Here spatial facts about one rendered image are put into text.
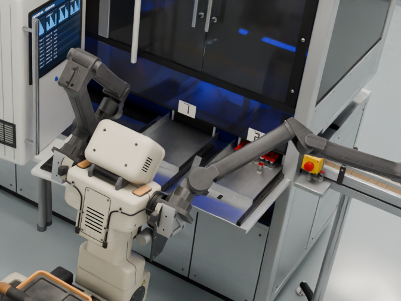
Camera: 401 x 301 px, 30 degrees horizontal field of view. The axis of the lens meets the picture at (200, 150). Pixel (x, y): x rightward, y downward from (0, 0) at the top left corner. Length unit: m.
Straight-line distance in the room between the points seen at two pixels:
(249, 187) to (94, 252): 0.77
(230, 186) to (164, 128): 0.47
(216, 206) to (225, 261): 0.68
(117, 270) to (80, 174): 0.38
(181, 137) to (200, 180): 0.94
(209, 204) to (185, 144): 0.41
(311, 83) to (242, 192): 0.52
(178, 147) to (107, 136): 0.88
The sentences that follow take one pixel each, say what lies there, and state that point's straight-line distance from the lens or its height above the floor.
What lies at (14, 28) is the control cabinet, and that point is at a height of 1.43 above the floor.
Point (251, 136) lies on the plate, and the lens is 3.12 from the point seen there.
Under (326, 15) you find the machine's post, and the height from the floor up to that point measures 1.62.
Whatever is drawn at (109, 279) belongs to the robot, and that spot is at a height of 0.84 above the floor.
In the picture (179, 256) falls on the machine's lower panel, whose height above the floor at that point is 0.20.
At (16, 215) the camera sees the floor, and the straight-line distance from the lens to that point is 4.21.
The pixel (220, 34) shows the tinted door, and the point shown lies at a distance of 3.02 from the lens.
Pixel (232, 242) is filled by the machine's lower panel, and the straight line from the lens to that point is 3.47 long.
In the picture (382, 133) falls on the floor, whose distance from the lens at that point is 5.41.
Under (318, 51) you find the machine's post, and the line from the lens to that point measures 2.85.
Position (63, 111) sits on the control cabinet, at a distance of 3.35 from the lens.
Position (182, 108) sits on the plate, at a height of 1.02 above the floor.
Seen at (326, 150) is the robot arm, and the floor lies 1.35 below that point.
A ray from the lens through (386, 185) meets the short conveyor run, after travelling 3.18.
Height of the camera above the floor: 2.67
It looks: 34 degrees down
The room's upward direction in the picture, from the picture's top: 8 degrees clockwise
